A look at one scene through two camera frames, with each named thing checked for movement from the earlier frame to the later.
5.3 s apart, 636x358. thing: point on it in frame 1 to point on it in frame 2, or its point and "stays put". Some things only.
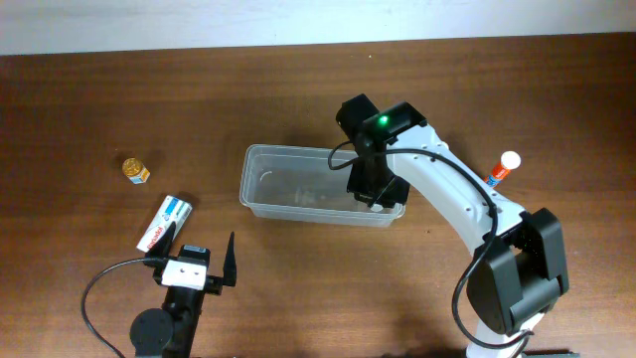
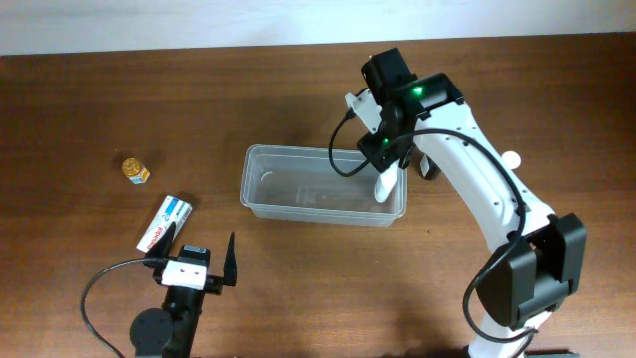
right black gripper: x=355 y=182 to x=378 y=153
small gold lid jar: x=137 y=172 stays put
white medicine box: x=171 y=209 stays put
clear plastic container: x=299 y=184 stays put
